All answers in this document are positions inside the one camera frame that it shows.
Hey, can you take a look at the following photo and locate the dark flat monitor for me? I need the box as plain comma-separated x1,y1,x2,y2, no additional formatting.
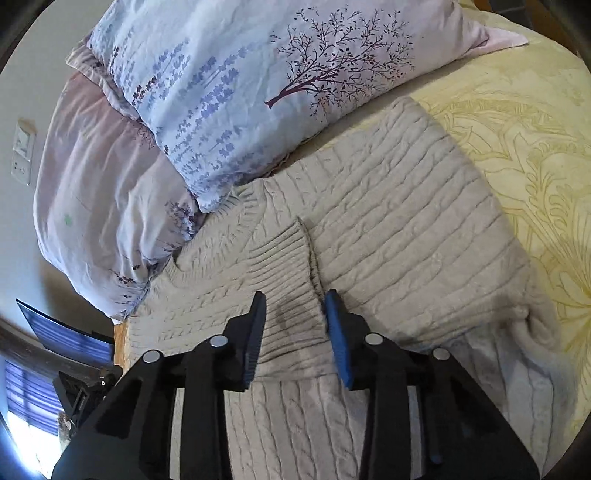
16,299,115,370

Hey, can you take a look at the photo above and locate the tree print pillow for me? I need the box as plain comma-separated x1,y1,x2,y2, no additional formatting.
85,0,529,213

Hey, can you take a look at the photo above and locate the white wall socket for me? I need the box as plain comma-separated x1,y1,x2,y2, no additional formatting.
11,157,31,186

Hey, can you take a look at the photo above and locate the beige cable-knit sweater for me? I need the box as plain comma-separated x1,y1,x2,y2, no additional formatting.
122,96,578,480

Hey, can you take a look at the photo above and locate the white wall switch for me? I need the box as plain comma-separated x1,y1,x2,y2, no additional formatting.
14,119,37,160

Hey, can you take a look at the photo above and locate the yellow patterned bed sheet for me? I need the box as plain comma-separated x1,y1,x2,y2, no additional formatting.
277,4,591,444

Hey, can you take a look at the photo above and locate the pink floral pillow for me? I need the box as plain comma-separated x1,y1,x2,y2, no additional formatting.
34,46,204,321

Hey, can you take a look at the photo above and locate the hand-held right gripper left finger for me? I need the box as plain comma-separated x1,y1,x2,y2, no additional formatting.
52,291,267,480

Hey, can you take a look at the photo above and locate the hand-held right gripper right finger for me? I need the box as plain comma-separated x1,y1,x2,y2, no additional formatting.
323,289,541,480

